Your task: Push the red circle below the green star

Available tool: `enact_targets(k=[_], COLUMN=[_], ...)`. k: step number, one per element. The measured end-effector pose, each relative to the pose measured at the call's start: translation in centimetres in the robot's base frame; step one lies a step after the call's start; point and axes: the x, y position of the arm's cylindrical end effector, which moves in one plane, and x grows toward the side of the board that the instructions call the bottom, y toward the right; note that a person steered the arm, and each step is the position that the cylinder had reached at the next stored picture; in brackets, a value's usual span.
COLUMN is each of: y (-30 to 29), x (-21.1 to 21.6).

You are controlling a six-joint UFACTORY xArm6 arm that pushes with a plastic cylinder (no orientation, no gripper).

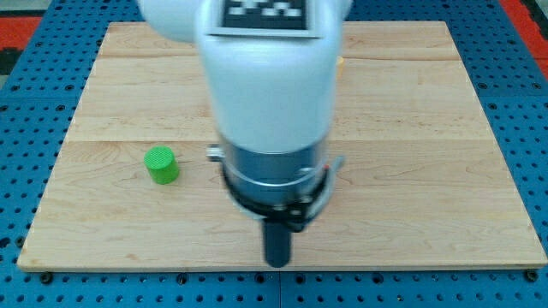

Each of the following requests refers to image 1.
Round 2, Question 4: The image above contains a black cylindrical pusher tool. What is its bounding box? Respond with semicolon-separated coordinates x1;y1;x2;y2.
262;220;292;268

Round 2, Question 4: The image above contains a green cylinder block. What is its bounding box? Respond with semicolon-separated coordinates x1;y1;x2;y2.
143;145;180;185

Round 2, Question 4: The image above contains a wooden board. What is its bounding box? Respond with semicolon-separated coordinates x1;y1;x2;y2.
17;21;547;273

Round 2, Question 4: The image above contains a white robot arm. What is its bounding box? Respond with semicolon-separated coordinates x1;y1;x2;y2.
138;0;351;217

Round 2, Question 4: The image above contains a black white fiducial marker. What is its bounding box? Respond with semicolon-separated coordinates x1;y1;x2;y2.
207;0;319;39

